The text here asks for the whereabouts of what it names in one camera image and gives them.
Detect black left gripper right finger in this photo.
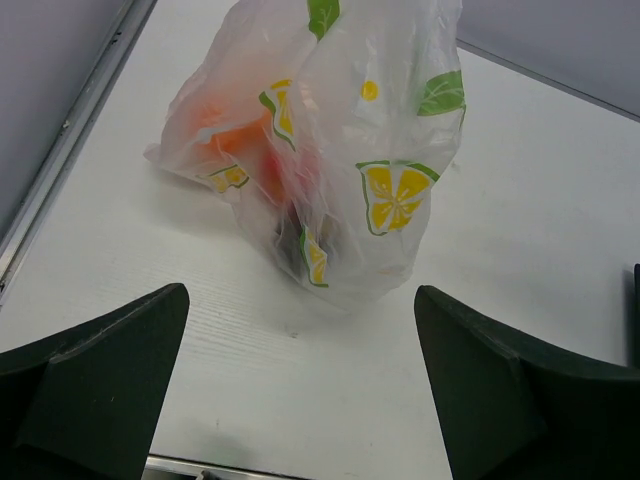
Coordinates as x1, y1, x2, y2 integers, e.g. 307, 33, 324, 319
414, 286, 639, 479

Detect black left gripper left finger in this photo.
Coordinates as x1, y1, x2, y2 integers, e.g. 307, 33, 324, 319
1, 283, 190, 479

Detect red fake apple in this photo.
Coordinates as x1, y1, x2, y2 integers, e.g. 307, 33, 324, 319
257, 146, 318, 208

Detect orange fake fruit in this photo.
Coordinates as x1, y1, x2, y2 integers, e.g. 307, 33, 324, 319
188, 100, 271, 161

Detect translucent lemon print plastic bag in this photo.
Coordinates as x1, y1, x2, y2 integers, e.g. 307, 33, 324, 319
145, 1, 466, 309

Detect aluminium table edge rail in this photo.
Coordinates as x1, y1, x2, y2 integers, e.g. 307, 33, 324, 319
1, 1, 155, 289

